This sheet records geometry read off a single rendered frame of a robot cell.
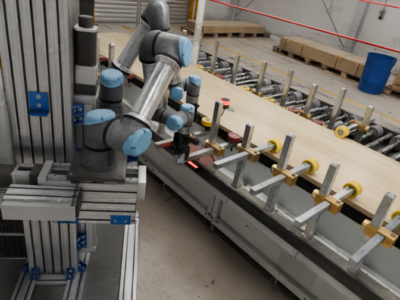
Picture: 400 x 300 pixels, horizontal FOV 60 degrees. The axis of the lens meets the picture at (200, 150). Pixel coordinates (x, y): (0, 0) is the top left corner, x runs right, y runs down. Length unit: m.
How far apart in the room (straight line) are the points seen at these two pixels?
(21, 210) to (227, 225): 1.56
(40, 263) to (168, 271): 0.82
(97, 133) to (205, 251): 1.51
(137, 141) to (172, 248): 1.43
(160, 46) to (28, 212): 0.82
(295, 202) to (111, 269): 1.13
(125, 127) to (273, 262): 1.51
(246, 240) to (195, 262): 0.39
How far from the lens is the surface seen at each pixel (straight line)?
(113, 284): 2.11
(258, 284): 2.53
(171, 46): 1.44
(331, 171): 1.65
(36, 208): 1.46
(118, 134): 1.32
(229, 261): 2.60
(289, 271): 2.40
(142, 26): 1.89
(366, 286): 1.79
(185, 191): 2.87
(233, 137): 2.16
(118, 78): 1.83
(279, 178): 1.75
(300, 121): 2.67
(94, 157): 1.43
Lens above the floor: 1.84
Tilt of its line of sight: 29 degrees down
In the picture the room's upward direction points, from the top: 9 degrees clockwise
